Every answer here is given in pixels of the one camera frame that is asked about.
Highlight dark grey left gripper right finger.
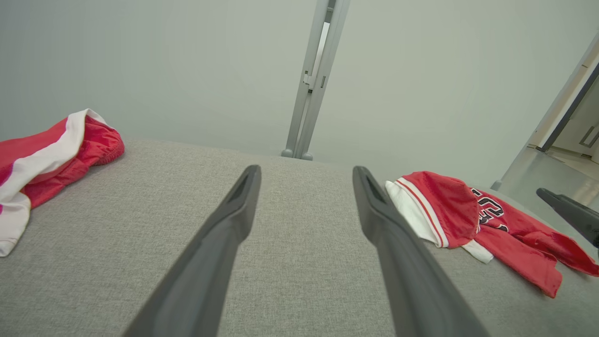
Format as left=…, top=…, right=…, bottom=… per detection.
left=352, top=166, right=489, bottom=337

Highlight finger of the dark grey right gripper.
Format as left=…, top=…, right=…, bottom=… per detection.
left=536, top=188, right=599, bottom=249

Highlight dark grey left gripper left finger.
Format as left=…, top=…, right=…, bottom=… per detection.
left=122, top=165, right=262, bottom=337

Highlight red jersey with white sleeves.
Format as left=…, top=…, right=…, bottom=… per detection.
left=385, top=171, right=599, bottom=299

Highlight red shorts with white stripe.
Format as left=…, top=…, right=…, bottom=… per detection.
left=0, top=109, right=125, bottom=257

